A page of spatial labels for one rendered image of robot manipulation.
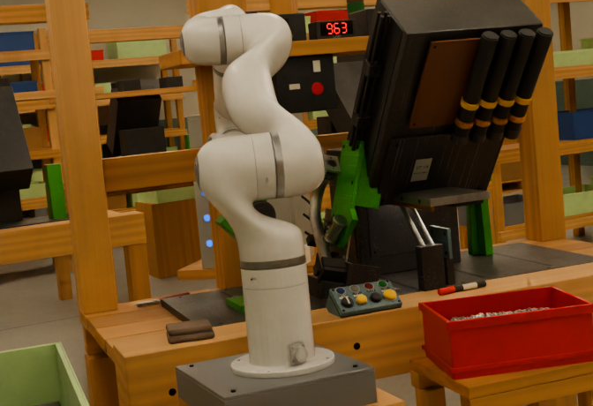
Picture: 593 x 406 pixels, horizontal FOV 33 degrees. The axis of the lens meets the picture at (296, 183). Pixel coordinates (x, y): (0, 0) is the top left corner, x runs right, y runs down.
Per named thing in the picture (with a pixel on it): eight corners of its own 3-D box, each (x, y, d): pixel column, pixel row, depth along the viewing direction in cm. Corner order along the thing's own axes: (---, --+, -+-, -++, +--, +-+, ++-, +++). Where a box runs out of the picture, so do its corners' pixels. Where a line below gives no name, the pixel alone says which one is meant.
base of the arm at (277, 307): (354, 363, 180) (345, 260, 179) (259, 384, 171) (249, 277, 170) (303, 346, 196) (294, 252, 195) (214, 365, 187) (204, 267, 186)
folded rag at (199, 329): (212, 330, 221) (210, 317, 221) (215, 338, 213) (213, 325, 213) (166, 336, 220) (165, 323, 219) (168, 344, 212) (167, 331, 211)
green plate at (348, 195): (377, 229, 248) (391, 146, 249) (347, 225, 245) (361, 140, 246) (358, 225, 259) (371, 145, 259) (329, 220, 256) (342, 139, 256)
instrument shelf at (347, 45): (489, 41, 285) (488, 26, 285) (181, 64, 255) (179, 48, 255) (446, 48, 309) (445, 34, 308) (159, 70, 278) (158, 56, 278)
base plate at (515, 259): (610, 266, 262) (609, 259, 262) (202, 337, 225) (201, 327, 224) (521, 248, 301) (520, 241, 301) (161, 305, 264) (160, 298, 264)
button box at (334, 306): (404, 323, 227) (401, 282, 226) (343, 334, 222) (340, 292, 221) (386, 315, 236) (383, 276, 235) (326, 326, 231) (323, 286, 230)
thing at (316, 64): (338, 109, 272) (334, 53, 270) (279, 115, 266) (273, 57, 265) (321, 109, 283) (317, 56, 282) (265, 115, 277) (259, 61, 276)
